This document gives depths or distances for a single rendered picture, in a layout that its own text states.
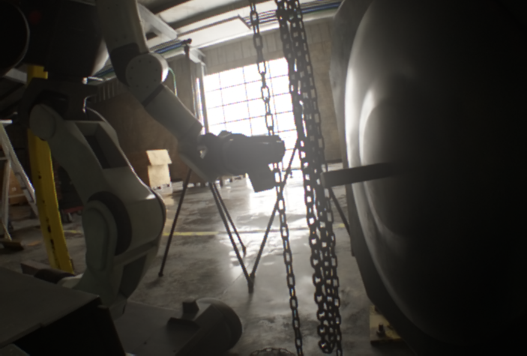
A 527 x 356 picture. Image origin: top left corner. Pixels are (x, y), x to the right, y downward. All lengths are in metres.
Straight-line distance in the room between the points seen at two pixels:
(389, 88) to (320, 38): 9.81
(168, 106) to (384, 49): 0.48
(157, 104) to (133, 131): 11.93
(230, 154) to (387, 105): 0.32
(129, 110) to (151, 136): 1.63
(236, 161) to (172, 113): 0.21
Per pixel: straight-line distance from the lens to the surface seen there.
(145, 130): 12.16
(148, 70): 0.61
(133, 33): 0.65
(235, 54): 10.69
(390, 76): 0.27
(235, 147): 0.52
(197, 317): 0.90
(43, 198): 1.75
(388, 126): 0.27
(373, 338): 1.04
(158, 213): 0.69
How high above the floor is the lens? 0.65
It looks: 1 degrees down
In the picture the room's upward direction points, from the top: 8 degrees counter-clockwise
